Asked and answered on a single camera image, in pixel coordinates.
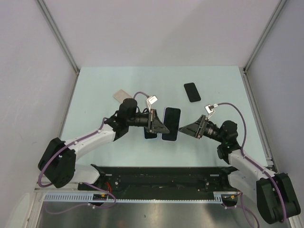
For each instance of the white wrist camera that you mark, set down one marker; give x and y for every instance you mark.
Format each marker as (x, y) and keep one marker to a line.
(210, 109)
(150, 101)

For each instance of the black phone blue edge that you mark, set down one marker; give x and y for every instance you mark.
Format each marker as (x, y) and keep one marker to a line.
(149, 135)

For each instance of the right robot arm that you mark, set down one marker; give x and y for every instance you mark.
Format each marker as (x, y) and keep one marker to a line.
(272, 192)

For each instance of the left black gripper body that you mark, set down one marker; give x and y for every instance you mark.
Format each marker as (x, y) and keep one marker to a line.
(139, 119)

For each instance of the left aluminium frame post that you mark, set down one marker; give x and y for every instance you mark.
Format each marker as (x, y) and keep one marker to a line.
(57, 34)

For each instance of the white slotted cable duct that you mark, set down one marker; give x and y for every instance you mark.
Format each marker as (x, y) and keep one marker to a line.
(99, 198)

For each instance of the aluminium frame post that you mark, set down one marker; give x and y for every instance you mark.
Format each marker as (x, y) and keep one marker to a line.
(266, 32)
(57, 34)

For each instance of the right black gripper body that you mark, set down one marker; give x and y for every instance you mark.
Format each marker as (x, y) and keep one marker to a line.
(212, 132)

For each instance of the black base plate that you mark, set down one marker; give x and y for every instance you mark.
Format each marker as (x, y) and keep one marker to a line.
(167, 181)

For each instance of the aluminium front rail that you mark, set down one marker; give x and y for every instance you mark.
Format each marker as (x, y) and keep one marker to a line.
(70, 187)

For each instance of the right aluminium frame post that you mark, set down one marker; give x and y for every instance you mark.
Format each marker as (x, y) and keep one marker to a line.
(266, 32)

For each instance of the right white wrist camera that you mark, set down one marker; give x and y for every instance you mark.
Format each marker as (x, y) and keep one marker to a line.
(210, 109)

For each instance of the beige phone case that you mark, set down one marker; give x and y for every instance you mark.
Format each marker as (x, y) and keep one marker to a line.
(121, 95)

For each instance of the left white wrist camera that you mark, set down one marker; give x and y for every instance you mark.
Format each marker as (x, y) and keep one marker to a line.
(150, 101)

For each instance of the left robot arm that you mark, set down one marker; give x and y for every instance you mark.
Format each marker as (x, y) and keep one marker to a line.
(58, 163)

